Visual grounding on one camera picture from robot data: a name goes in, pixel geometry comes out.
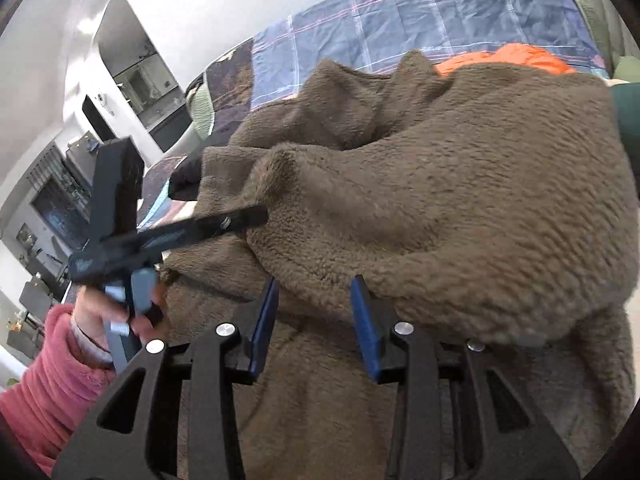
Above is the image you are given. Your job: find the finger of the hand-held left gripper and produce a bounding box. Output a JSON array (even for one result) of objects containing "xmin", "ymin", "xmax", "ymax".
[
  {"xmin": 142, "ymin": 205, "xmax": 269, "ymax": 254},
  {"xmin": 168, "ymin": 155, "xmax": 206, "ymax": 202}
]

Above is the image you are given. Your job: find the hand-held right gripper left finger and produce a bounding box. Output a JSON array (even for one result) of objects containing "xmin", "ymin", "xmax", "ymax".
[{"xmin": 50, "ymin": 277, "xmax": 281, "ymax": 480}]

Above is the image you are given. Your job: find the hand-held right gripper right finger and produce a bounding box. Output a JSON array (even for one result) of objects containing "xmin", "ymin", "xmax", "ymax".
[{"xmin": 350, "ymin": 275, "xmax": 583, "ymax": 480}]

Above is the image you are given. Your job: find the brown fleece jacket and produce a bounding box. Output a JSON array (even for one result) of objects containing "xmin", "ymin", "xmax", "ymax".
[{"xmin": 160, "ymin": 50, "xmax": 638, "ymax": 480}]

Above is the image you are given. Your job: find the person's left forearm pink sleeve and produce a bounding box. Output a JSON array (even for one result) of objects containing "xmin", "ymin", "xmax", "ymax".
[{"xmin": 0, "ymin": 304, "xmax": 120, "ymax": 476}]

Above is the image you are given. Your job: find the person's left hand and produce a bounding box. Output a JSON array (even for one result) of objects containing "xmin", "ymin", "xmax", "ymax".
[{"xmin": 74, "ymin": 280, "xmax": 170, "ymax": 363}]

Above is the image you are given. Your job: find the dark screen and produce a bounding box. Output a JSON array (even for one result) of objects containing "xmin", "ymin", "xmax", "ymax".
[{"xmin": 31, "ymin": 177, "xmax": 92, "ymax": 242}]

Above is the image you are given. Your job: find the light green pillow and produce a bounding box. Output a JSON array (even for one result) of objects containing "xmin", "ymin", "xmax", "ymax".
[{"xmin": 186, "ymin": 72, "xmax": 217, "ymax": 142}]

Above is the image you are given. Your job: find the dark patterned blanket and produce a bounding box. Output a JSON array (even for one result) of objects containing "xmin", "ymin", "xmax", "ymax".
[{"xmin": 136, "ymin": 40, "xmax": 257, "ymax": 233}]

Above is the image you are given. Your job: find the blue plaid quilt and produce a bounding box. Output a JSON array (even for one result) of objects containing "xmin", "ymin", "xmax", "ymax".
[{"xmin": 250, "ymin": 0, "xmax": 609, "ymax": 112}]

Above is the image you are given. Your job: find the orange padded garment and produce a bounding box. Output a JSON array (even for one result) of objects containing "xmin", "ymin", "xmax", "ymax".
[{"xmin": 434, "ymin": 43, "xmax": 577, "ymax": 77}]

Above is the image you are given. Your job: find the dark green garment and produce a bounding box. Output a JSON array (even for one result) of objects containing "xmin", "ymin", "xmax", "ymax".
[{"xmin": 607, "ymin": 82, "xmax": 640, "ymax": 137}]

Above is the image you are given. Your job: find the arched wall mirror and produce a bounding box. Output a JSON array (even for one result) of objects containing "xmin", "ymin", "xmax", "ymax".
[{"xmin": 92, "ymin": 0, "xmax": 194, "ymax": 152}]

